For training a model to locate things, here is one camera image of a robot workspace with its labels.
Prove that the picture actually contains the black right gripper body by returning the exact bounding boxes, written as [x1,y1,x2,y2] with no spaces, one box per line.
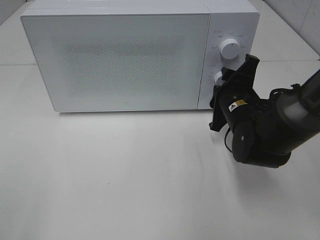
[209,54,260,132]

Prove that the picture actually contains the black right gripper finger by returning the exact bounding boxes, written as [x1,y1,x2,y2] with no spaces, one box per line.
[221,67,236,82]
[209,85,220,109]

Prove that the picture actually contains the white microwave oven body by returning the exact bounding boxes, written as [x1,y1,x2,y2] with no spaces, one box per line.
[20,0,260,110]

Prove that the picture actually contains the white timer knob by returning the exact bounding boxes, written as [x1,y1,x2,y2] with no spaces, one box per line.
[213,71,224,86]

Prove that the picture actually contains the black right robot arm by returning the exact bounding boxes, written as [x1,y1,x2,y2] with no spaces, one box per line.
[209,54,320,168]

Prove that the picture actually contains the upper white power knob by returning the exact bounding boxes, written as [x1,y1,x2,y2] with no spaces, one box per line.
[218,36,241,60]

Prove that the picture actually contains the white microwave door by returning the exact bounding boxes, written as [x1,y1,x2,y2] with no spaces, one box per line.
[21,14,209,113]

